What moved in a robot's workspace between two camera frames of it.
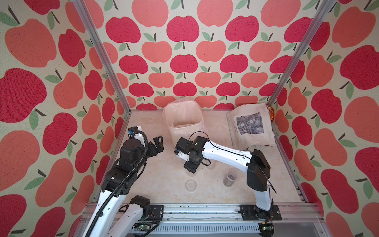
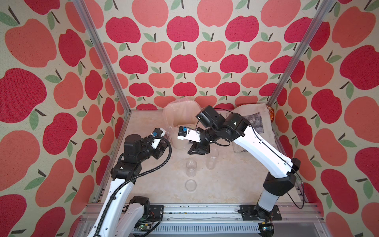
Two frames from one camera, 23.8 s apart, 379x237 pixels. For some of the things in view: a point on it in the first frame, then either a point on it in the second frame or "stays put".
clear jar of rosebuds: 230,178 to 169,133
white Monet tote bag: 251,126 stays put
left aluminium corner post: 103,53 stays put
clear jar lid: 190,185 stays put
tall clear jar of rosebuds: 212,165 stays put
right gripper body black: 190,164 to 206,138
